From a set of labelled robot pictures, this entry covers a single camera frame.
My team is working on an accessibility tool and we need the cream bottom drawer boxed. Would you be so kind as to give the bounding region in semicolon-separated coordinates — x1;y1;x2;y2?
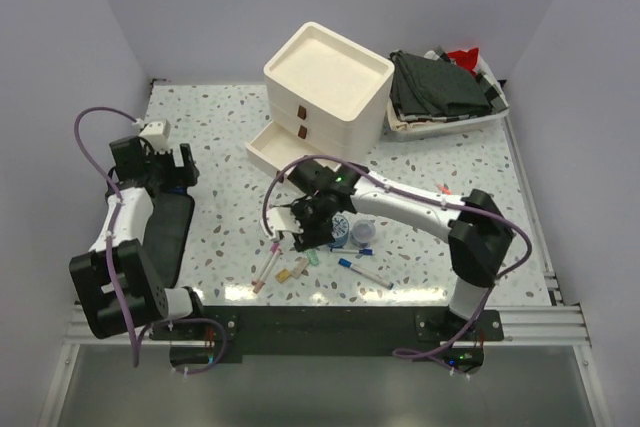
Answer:
245;122;321;178

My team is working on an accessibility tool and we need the red cloth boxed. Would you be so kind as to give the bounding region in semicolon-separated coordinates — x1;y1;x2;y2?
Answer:
446;47;479;71

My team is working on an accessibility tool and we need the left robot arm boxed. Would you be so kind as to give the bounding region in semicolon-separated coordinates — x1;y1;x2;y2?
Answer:
69;137;207;339

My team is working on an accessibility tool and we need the cream drawer cabinet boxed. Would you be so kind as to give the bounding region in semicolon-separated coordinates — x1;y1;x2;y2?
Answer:
263;22;394;162

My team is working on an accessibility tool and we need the dark green folded cloth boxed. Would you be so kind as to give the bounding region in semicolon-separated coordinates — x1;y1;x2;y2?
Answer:
390;51;492;121

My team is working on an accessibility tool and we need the orange pen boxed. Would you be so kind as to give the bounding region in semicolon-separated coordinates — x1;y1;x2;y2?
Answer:
436;184;453;195

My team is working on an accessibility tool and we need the clear purple round jar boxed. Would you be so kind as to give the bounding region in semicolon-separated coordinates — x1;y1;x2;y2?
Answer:
350;219;376;248

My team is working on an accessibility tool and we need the green eraser stick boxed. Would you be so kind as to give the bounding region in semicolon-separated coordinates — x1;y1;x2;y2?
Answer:
306;250;319;266

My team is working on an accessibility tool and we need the white tray of cloths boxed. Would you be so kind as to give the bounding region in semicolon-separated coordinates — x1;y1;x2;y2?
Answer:
386;47;510;142

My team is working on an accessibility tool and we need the blue patterned round jar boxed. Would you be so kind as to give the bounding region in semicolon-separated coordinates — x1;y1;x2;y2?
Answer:
328;214;350;248

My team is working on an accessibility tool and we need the black mat with blue trim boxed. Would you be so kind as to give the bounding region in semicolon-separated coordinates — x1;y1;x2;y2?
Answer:
143;192;195;288

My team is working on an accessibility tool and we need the aluminium rail frame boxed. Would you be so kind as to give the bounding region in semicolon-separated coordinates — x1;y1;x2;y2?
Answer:
39;77;614;427

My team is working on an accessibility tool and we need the pink capped marker upper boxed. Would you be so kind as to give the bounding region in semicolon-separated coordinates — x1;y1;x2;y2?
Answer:
251;242;279;286

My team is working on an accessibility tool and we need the long blue marker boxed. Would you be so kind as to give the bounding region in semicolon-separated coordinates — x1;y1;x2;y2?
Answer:
338;258;394;290

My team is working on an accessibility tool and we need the short blue marker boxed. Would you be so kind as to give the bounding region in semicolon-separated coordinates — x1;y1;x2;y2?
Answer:
330;247;374;256

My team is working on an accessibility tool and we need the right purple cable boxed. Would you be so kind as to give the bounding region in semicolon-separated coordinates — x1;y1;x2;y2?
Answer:
259;159;535;363

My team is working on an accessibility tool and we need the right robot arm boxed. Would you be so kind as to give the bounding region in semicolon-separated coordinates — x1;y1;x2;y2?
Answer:
286;157;515;340

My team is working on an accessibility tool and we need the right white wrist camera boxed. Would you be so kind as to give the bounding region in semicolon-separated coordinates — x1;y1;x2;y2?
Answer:
264;206;302;242

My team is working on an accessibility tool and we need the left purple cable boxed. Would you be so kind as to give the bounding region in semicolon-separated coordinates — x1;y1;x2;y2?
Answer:
73;106;231;374

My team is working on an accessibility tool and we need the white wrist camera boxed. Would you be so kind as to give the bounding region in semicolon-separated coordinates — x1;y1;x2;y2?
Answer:
139;119;171;153
264;206;302;242

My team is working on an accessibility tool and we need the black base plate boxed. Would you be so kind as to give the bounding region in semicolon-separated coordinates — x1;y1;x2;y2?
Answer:
149;306;505;372

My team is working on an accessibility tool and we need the purple cable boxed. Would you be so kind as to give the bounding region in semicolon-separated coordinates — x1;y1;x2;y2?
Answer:
259;159;535;363
73;106;231;374

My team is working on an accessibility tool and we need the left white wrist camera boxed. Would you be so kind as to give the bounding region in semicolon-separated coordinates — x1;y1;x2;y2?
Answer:
139;119;171;153

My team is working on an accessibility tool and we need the yellow eraser block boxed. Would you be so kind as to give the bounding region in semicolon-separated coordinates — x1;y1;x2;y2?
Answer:
275;269;292;283

